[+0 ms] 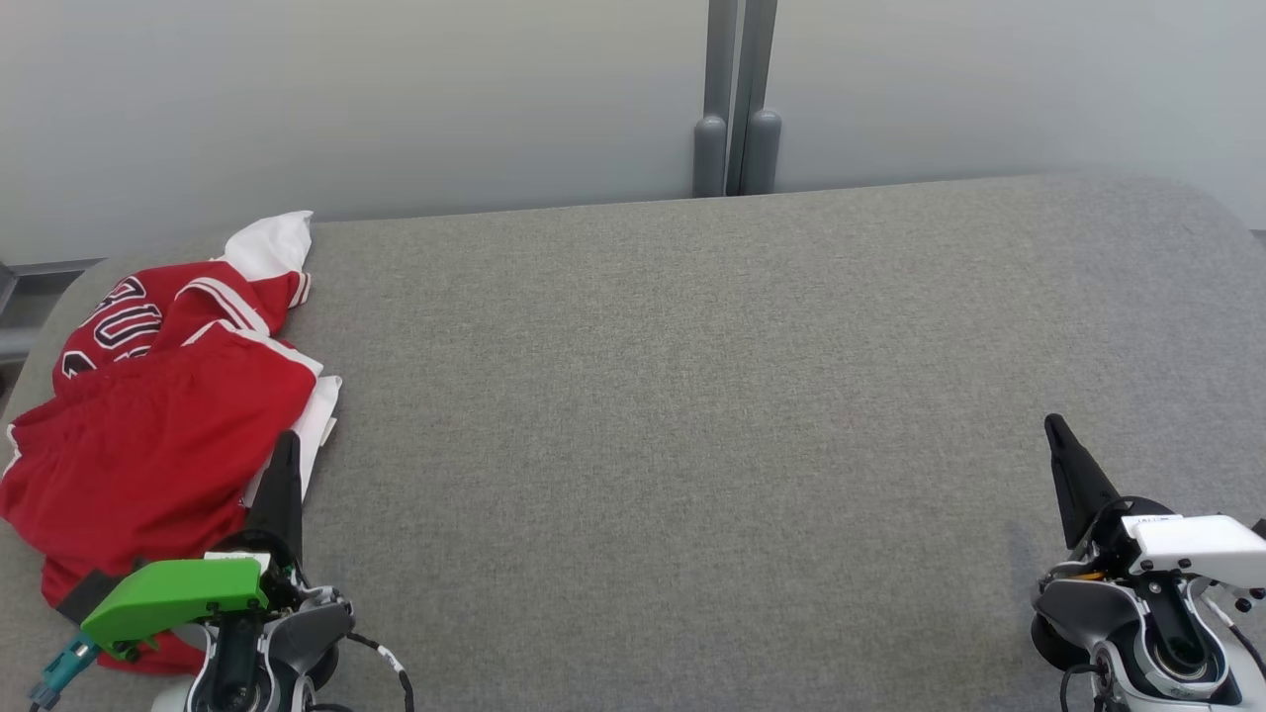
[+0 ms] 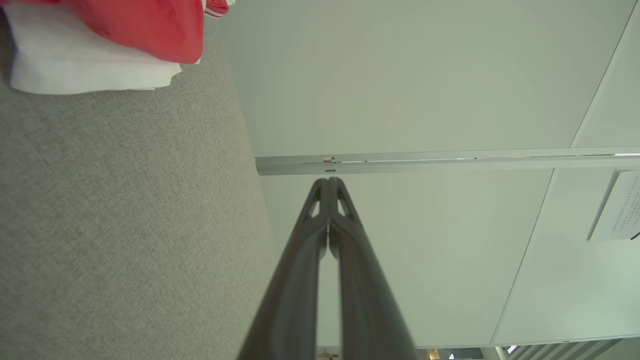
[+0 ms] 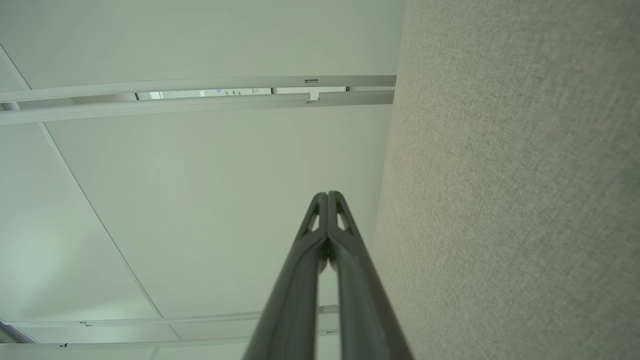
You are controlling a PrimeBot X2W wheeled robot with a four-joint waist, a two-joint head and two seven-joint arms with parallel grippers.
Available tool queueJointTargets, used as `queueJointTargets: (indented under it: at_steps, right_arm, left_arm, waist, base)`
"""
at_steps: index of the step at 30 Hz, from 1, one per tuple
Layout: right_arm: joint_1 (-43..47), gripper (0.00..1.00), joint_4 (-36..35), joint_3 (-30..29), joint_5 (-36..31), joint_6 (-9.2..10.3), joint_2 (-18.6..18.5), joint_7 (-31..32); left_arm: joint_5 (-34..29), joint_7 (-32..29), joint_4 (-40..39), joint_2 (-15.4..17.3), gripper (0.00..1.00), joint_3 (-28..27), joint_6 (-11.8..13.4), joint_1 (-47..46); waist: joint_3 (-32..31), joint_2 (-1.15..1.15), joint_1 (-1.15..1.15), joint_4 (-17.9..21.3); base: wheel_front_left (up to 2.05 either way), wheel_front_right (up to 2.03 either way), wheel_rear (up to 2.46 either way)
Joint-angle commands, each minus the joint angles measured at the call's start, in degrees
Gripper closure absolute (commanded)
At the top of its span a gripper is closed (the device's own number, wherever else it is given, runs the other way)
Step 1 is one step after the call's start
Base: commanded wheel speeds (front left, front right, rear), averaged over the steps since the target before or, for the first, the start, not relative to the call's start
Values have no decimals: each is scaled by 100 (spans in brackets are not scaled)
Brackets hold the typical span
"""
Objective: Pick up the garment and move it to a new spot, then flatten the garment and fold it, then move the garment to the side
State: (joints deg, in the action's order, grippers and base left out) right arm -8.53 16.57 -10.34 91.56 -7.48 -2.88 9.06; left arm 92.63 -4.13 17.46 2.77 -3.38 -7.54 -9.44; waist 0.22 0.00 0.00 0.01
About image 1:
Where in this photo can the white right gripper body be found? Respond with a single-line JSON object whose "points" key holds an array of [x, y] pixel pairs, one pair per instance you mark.
{"points": [[1207, 549]]}

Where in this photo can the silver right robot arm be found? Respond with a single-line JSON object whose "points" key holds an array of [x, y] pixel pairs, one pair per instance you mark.
{"points": [[1088, 608]]}

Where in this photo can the plain grey partition post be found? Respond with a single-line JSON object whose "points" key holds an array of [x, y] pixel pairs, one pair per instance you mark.
{"points": [[737, 99]]}

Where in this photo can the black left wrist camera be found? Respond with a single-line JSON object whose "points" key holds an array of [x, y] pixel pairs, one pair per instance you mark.
{"points": [[91, 596]]}

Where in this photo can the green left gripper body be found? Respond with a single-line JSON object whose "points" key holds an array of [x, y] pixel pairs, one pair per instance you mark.
{"points": [[178, 593]]}

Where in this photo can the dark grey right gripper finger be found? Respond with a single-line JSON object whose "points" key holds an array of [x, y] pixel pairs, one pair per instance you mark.
{"points": [[1078, 485]]}

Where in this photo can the red shorts white waistband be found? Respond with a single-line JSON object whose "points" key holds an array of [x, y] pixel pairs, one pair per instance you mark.
{"points": [[148, 445]]}

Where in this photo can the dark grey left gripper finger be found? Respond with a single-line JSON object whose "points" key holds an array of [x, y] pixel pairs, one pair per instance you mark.
{"points": [[282, 494]]}

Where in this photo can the red white basketball jersey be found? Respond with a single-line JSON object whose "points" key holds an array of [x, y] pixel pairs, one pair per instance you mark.
{"points": [[163, 307]]}

